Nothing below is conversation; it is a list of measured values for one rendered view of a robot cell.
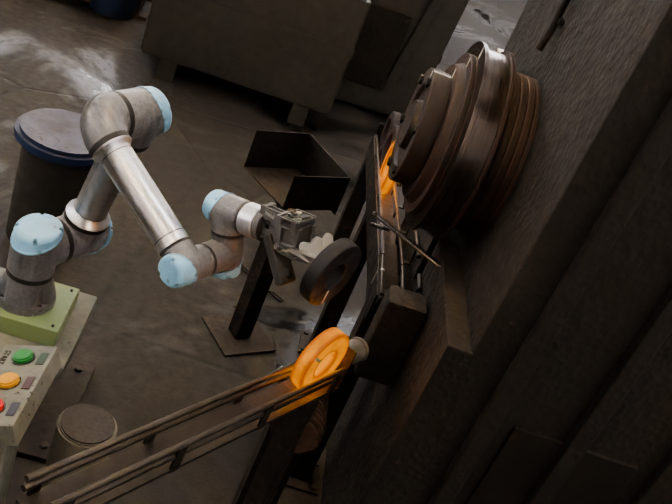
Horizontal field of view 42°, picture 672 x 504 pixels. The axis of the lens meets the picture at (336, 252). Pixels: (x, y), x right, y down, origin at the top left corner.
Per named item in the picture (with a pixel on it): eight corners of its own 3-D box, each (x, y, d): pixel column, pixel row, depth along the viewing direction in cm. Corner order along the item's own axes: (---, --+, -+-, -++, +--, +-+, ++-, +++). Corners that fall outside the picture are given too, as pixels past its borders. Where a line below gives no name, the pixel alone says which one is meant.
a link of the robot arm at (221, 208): (222, 218, 202) (225, 183, 199) (257, 233, 196) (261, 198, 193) (197, 225, 196) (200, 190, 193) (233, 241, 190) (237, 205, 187)
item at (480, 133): (426, 184, 240) (500, 26, 217) (431, 274, 200) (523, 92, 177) (404, 176, 240) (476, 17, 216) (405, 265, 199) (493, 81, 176)
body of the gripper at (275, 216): (297, 224, 178) (253, 206, 184) (292, 262, 182) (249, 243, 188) (319, 216, 184) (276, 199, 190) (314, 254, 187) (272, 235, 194)
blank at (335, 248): (372, 242, 183) (361, 232, 185) (332, 251, 171) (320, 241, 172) (340, 299, 190) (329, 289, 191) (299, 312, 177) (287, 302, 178)
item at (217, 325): (245, 304, 317) (310, 133, 281) (277, 353, 300) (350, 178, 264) (195, 307, 305) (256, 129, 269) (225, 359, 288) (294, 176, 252)
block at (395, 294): (393, 369, 220) (431, 296, 208) (393, 390, 213) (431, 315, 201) (353, 356, 218) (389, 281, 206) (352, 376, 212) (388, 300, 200)
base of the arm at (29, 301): (-15, 306, 217) (-10, 275, 212) (5, 273, 230) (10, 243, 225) (45, 322, 220) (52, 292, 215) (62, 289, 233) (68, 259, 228)
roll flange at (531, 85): (459, 196, 241) (537, 40, 218) (471, 288, 201) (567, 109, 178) (426, 184, 240) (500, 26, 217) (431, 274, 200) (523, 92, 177)
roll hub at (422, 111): (405, 156, 226) (449, 58, 212) (405, 206, 202) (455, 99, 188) (385, 149, 225) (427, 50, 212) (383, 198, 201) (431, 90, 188)
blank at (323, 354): (314, 397, 195) (303, 388, 196) (357, 342, 195) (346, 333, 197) (291, 388, 180) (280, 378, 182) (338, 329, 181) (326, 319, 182)
